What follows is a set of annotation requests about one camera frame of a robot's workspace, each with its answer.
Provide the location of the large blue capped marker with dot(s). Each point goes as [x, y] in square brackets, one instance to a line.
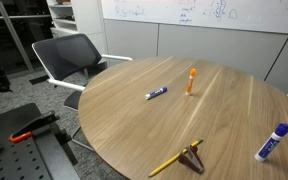
[271, 143]

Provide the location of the small blue marker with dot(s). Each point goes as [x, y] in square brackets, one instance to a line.
[156, 93]

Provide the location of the orange marker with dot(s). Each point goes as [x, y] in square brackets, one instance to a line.
[190, 83]

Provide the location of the yellow pencil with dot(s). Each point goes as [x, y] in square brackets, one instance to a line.
[165, 164]

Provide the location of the black mesh office chair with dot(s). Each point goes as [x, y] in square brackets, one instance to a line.
[67, 53]

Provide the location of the brown pencil stand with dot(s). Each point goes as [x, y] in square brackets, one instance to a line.
[193, 160]

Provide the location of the white shelf unit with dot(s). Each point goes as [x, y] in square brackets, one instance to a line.
[84, 16]

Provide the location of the black clamp with orange trigger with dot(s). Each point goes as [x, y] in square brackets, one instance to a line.
[34, 123]

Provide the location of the whiteboard with blue writing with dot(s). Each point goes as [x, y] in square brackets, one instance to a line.
[250, 15]

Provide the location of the grey diagonal metal pole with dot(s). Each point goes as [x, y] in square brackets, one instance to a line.
[15, 38]

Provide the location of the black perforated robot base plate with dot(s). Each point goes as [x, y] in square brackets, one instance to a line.
[20, 163]

